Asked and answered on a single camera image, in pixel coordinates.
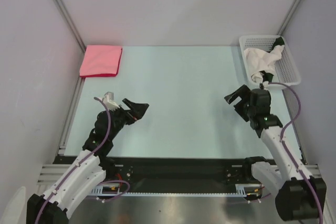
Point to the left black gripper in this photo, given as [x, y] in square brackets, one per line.
[137, 110]

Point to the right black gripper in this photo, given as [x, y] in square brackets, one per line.
[243, 92]

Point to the white and dark green t-shirt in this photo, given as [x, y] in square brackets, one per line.
[261, 64]

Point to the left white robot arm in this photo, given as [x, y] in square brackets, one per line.
[89, 169]

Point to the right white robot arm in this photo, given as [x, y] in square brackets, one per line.
[298, 195]

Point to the white perforated plastic basket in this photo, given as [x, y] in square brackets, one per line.
[285, 69]

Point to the folded pink t-shirt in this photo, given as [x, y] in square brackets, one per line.
[101, 61]

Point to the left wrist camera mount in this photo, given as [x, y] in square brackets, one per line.
[108, 100]

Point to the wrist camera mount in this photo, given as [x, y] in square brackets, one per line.
[264, 85]
[108, 100]

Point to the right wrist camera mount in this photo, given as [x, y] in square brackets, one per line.
[264, 85]

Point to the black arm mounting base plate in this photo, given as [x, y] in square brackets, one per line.
[182, 175]

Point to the aluminium frame rail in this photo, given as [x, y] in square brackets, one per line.
[50, 173]

